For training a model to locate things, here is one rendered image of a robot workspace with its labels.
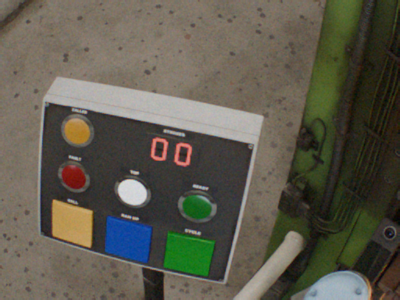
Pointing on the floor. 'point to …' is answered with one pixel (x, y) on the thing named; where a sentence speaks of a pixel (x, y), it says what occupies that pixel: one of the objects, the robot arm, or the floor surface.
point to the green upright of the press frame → (324, 51)
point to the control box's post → (152, 285)
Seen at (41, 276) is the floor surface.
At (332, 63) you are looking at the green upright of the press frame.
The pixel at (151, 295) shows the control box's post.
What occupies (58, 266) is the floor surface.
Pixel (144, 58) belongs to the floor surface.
